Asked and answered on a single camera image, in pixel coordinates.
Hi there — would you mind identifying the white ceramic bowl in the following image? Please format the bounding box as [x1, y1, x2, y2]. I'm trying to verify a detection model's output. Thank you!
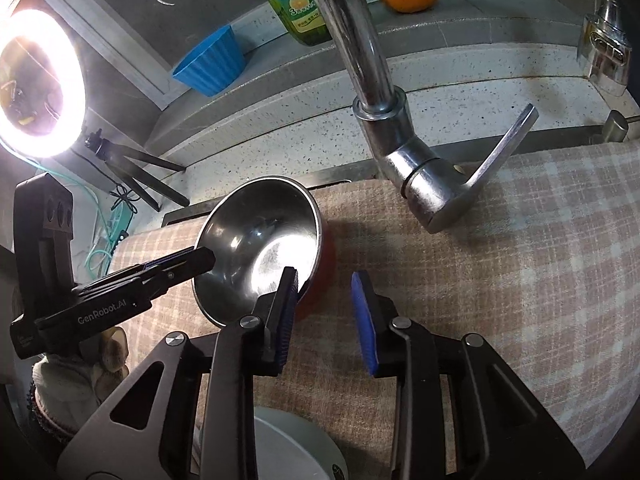
[199, 405, 350, 480]

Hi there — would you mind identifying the red steel bowl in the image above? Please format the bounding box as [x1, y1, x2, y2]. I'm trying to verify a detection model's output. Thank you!
[192, 176, 335, 327]

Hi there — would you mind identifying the blue ribbed plastic bowl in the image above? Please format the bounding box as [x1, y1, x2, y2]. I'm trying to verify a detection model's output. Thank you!
[171, 25, 246, 96]

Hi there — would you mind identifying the bright ring light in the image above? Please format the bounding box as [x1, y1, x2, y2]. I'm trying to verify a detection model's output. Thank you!
[1, 0, 87, 159]

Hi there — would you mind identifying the black mini tripod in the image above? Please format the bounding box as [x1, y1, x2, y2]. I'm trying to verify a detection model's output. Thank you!
[84, 129, 190, 212]

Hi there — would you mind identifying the plaid checkered cloth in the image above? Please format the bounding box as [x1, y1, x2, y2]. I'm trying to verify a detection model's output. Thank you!
[108, 138, 640, 476]

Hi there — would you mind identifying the black cable with remote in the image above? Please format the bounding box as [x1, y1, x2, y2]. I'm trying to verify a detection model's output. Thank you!
[89, 159, 144, 216]

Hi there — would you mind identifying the white gloved left hand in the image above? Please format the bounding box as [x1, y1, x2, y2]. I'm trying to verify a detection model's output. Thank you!
[29, 326, 129, 440]

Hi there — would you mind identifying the chrome kitchen faucet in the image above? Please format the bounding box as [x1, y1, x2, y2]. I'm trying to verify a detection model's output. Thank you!
[314, 0, 539, 233]

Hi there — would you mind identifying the teal round power strip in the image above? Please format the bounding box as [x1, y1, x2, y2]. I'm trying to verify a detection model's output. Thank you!
[107, 204, 134, 252]

